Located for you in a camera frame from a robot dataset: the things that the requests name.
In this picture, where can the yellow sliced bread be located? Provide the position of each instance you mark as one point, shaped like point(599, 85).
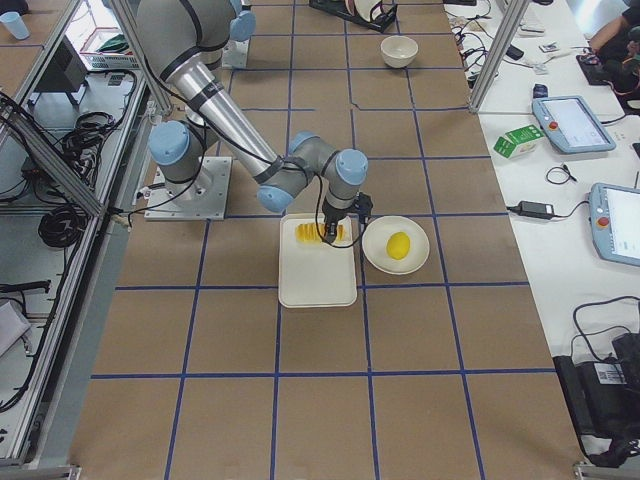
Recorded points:
point(308, 233)

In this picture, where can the cream round plate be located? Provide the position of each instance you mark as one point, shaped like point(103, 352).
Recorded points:
point(374, 245)

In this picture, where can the cream plate in rack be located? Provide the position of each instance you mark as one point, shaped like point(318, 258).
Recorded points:
point(368, 10)

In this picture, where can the cream rectangular tray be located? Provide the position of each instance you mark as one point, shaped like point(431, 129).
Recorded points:
point(314, 274)

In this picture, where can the yellow lemon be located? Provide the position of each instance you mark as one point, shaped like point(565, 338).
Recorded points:
point(398, 245)

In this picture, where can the cream bowl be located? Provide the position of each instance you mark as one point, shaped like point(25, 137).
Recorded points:
point(398, 51)

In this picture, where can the green white carton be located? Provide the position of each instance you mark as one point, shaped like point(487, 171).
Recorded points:
point(518, 142)

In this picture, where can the black power adapter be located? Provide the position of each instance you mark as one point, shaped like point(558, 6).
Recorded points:
point(535, 210)

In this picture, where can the black dish rack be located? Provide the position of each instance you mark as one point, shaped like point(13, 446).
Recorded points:
point(344, 11)

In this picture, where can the upper teach pendant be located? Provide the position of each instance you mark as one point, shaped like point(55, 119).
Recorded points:
point(570, 125)

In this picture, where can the teach pendant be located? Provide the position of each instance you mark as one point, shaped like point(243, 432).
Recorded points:
point(570, 125)
point(614, 220)

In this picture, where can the lower teach pendant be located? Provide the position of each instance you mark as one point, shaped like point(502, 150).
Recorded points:
point(614, 220)

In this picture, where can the blue plastic cup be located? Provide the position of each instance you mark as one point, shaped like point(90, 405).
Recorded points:
point(13, 22)

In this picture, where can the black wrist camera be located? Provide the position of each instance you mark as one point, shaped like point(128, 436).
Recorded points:
point(363, 206)

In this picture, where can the aluminium frame post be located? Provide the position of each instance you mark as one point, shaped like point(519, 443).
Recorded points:
point(502, 40)

